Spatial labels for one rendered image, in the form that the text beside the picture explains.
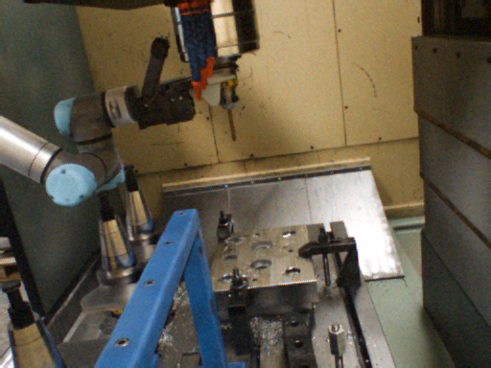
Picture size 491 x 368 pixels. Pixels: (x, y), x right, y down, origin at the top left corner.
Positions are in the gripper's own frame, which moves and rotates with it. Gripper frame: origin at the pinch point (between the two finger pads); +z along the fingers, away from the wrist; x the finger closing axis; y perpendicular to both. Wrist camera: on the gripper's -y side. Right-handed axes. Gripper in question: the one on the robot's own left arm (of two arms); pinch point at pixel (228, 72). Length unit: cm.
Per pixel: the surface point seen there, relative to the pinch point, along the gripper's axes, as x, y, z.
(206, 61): 15.5, -3.6, -2.4
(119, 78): -103, 1, -49
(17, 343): 64, 12, -18
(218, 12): 7.9, -10.9, 0.7
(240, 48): 6.7, -4.2, 3.2
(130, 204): 30.8, 13.0, -16.3
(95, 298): 46, 19, -19
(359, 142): -98, 46, 42
